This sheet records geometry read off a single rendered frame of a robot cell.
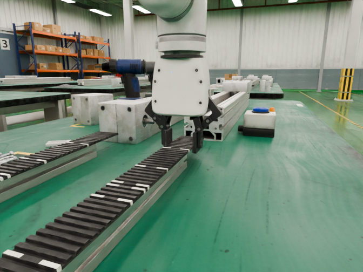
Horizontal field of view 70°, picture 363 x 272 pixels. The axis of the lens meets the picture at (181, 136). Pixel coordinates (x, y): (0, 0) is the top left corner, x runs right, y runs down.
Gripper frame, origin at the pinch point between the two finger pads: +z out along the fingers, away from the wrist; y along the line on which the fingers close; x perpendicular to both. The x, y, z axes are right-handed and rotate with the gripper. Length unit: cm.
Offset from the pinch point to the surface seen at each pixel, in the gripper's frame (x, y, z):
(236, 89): 74, 1, -6
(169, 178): -11.7, 2.0, 2.8
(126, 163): -4.9, -9.3, 3.9
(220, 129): 17.4, 4.1, 1.1
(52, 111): 126, -156, 19
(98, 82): 266, -209, 0
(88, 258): -29.6, 1.4, 3.0
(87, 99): 24.3, -39.8, -4.3
